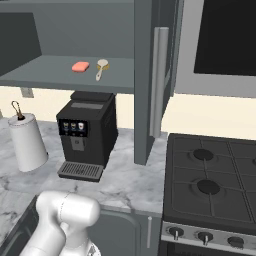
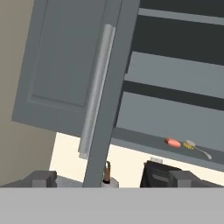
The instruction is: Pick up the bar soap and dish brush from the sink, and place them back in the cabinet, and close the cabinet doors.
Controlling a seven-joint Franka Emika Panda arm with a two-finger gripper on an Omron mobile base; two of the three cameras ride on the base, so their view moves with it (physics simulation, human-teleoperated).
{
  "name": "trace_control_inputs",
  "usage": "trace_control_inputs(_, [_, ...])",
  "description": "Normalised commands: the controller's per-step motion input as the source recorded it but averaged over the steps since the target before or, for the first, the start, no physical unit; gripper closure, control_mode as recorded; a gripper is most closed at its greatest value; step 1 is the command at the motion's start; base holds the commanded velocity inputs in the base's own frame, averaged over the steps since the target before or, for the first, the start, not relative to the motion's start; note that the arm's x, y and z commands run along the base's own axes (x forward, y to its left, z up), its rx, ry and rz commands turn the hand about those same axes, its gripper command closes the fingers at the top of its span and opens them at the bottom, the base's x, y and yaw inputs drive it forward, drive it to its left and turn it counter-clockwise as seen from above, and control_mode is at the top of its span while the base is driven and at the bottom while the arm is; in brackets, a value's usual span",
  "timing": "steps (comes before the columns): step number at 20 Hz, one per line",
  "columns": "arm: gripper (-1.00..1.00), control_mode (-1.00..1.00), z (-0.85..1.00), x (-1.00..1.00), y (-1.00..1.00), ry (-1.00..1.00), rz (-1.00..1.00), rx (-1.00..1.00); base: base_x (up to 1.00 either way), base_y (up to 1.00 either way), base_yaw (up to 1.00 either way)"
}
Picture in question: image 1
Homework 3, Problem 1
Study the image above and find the pink bar soap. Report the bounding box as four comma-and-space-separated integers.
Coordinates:
71, 60, 91, 74

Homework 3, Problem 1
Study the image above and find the narrow grey base cabinet door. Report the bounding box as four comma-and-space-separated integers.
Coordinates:
139, 211, 165, 256

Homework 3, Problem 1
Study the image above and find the dark grey cabinet door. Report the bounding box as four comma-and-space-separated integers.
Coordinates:
0, 12, 43, 78

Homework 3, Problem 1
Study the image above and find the dark sink basin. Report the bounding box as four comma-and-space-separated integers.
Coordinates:
0, 194, 40, 256

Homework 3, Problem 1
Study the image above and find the black coffee machine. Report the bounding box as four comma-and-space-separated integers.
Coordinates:
55, 90, 120, 184

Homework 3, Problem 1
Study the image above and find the black gas stove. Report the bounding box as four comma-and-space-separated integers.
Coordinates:
158, 132, 256, 256

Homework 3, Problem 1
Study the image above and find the white paper towel roll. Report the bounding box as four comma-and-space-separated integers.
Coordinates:
7, 100, 50, 174

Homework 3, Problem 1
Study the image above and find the black stove knob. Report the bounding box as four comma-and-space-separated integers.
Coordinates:
196, 230, 215, 247
167, 226, 183, 242
227, 235, 246, 250

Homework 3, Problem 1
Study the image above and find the silver microwave with black door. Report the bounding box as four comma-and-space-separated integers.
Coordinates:
174, 0, 256, 99

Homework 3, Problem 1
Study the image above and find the grey cabinet door with handle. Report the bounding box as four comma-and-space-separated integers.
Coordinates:
133, 0, 185, 166

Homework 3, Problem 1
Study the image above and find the long silver cabinet door handle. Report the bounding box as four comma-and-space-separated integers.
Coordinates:
148, 26, 170, 139

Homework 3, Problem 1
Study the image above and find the dish brush with pale handle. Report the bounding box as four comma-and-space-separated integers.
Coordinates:
94, 58, 111, 82

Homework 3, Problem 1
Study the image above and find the small silver base cabinet handle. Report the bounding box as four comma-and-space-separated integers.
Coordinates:
146, 216, 154, 250

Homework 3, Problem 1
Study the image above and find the grey wall outlet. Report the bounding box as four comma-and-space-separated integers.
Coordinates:
20, 86, 35, 99

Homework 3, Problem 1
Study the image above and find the grey open wall cabinet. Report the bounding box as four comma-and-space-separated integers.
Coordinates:
0, 0, 137, 95

